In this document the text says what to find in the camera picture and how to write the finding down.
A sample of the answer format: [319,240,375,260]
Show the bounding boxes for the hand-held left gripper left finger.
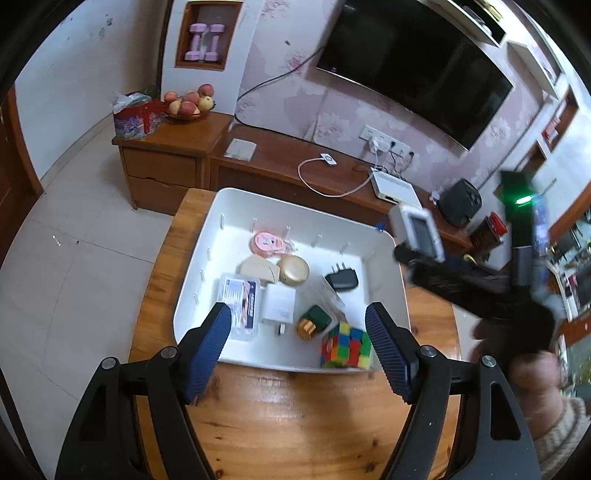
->
[55,302,232,480]

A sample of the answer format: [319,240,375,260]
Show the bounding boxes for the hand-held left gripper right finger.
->
[365,302,542,480]

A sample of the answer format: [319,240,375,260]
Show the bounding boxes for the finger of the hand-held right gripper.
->
[392,244,511,303]

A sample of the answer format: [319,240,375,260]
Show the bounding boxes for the colourful puzzle cube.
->
[320,322,373,370]

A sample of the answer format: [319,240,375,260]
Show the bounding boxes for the white handheld device with screen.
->
[388,205,446,264]

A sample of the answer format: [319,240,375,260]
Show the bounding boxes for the white plastic bin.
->
[173,187,413,374]

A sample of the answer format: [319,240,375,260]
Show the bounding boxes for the beige plastic box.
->
[236,257,279,287]

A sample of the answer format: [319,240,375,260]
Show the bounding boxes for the person's right forearm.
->
[526,397,591,480]

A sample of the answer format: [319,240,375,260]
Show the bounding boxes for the person's right hand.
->
[471,318,566,416]

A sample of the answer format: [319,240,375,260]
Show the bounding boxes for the clear case with blue label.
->
[218,272,265,342]

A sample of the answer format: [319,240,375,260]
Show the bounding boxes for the black speaker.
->
[438,178,482,228]

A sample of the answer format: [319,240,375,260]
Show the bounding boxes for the green and wooden block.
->
[295,305,334,342]

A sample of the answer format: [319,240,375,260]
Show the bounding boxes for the white charger plug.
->
[262,285,297,337]

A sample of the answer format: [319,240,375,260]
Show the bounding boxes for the black charger plug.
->
[324,263,360,291]

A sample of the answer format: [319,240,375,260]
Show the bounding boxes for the white router box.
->
[370,167,423,205]

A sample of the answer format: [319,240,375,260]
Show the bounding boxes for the round wooden table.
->
[128,187,462,480]

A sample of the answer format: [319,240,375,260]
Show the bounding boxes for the gold lidded jar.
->
[276,255,310,286]

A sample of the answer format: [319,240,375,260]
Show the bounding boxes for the pink round case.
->
[252,231,296,257]

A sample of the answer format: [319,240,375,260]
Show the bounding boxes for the long wooden television cabinet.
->
[210,124,474,252]

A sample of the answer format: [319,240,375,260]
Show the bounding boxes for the white flat pad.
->
[225,138,257,161]

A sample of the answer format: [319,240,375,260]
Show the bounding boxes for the wooden side cabinet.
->
[112,112,234,215]

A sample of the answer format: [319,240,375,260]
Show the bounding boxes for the fruit bowl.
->
[165,108,215,123]

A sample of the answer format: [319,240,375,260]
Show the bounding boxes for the red gift box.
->
[113,102,168,139]

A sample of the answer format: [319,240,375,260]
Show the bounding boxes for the pile of apples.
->
[164,83,216,116]

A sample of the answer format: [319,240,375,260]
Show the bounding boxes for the brown wooden door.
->
[0,88,44,264]

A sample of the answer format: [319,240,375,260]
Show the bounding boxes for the clear plastic bag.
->
[112,91,153,114]

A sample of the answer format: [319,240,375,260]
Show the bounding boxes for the pink dumbbell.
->
[204,24,227,63]
[185,23,208,62]

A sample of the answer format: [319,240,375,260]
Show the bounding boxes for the white wall power outlet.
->
[360,124,414,158]

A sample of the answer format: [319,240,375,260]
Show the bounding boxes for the white charging cable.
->
[298,157,377,198]

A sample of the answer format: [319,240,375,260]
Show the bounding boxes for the black wall television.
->
[315,0,515,151]

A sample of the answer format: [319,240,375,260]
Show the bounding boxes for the black television cable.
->
[235,44,326,126]

